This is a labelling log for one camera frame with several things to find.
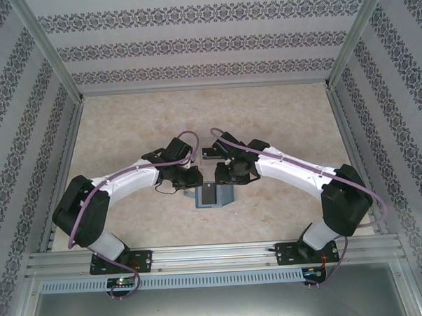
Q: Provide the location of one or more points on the blue leather card holder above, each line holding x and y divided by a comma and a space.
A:
226, 196

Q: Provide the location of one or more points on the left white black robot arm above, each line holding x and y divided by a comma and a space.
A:
128, 179

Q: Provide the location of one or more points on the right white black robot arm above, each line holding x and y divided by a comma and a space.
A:
288, 168

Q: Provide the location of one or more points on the aluminium base beam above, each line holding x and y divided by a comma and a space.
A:
215, 257

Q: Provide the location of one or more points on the small circuit board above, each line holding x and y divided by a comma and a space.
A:
120, 282
314, 272

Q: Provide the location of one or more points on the grey metal sheet panel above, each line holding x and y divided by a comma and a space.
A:
217, 308

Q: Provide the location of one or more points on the aluminium side rail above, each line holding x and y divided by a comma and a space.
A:
69, 146
344, 134

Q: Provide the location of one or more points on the aluminium frame post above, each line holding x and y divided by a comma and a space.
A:
52, 56
23, 306
356, 36
414, 289

